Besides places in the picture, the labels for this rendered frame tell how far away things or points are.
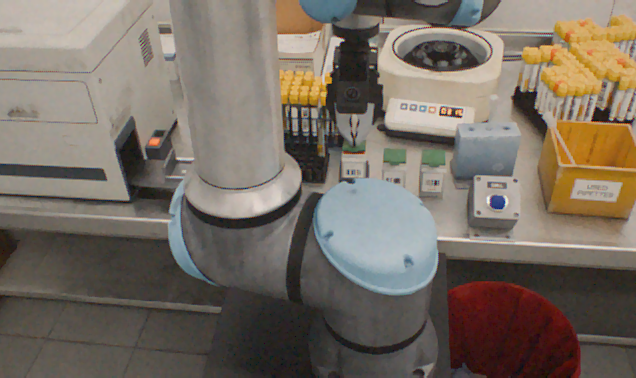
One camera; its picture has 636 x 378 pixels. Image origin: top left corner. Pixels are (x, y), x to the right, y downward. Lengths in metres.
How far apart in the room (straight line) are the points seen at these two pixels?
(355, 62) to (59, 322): 1.54
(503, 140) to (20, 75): 0.77
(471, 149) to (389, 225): 0.51
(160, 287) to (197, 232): 1.19
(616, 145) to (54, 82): 0.93
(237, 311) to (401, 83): 0.59
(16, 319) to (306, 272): 1.75
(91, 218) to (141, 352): 0.96
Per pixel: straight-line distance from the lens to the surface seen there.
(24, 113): 1.07
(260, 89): 0.50
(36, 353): 2.12
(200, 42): 0.48
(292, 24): 1.46
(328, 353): 0.67
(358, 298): 0.56
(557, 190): 1.03
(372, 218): 0.56
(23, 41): 0.99
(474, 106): 1.19
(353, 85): 0.87
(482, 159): 1.06
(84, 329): 2.12
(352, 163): 1.00
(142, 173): 1.09
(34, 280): 1.94
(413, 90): 1.18
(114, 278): 1.85
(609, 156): 1.17
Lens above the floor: 1.54
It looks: 39 degrees down
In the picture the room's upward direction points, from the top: 3 degrees counter-clockwise
